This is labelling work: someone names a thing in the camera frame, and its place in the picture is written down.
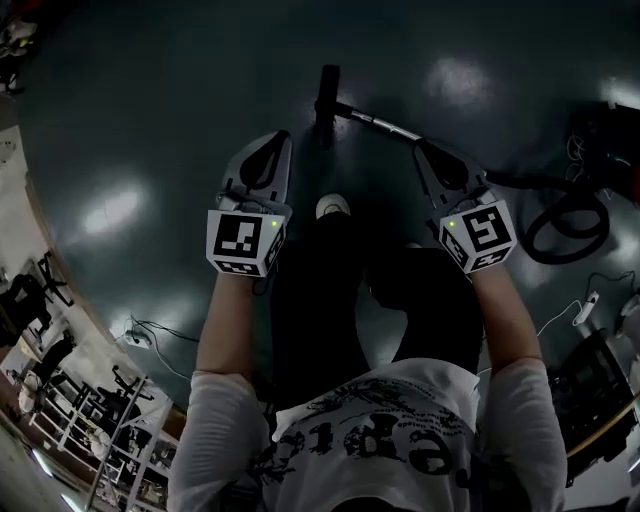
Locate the small white floor socket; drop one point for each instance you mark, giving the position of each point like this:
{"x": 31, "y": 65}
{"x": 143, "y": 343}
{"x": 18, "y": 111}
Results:
{"x": 134, "y": 337}

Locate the silver vacuum cleaner wand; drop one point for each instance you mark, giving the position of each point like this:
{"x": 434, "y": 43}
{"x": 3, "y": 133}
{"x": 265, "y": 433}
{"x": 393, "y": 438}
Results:
{"x": 386, "y": 125}

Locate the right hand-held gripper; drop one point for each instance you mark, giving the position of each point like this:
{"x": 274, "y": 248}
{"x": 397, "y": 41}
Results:
{"x": 485, "y": 230}

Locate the black equipment case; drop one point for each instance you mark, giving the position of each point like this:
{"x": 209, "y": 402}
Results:
{"x": 590, "y": 395}

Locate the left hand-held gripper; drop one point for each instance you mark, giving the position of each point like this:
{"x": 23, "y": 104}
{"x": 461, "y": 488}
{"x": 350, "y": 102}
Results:
{"x": 235, "y": 237}

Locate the black floor nozzle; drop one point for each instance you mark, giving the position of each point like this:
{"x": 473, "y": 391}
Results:
{"x": 328, "y": 95}

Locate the person's left forearm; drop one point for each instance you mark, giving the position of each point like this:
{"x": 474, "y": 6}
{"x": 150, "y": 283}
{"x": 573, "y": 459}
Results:
{"x": 230, "y": 325}

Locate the white power strip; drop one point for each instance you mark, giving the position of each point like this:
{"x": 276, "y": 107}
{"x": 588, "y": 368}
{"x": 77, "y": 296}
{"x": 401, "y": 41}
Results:
{"x": 586, "y": 306}

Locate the white metal shelf rack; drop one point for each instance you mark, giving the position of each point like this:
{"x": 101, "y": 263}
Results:
{"x": 90, "y": 430}

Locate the person's white shoe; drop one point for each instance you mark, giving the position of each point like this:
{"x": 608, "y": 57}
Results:
{"x": 332, "y": 204}

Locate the person's black trousers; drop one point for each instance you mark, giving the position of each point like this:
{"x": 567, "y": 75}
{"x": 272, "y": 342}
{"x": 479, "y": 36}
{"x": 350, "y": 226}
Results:
{"x": 325, "y": 300}

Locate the person's right forearm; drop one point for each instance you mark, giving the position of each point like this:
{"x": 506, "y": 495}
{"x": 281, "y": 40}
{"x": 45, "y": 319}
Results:
{"x": 510, "y": 320}

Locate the black office chair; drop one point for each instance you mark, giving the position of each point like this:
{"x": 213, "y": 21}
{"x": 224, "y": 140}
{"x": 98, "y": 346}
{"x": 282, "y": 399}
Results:
{"x": 22, "y": 302}

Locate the dark vacuum cleaner body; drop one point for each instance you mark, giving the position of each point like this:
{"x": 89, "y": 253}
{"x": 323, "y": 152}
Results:
{"x": 607, "y": 150}

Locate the person's white printed shirt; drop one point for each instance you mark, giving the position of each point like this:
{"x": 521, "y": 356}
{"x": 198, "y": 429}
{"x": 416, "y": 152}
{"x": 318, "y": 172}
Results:
{"x": 370, "y": 450}

